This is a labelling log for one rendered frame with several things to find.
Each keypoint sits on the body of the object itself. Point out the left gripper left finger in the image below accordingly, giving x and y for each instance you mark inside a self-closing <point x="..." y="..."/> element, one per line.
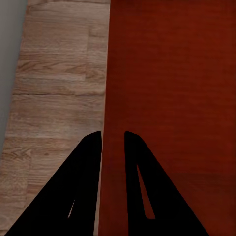
<point x="67" y="203"/>

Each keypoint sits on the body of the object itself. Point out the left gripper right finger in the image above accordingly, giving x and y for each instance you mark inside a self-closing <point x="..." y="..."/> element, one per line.
<point x="173" y="215"/>

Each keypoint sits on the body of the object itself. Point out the storage box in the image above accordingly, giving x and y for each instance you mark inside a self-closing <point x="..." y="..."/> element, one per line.
<point x="171" y="79"/>

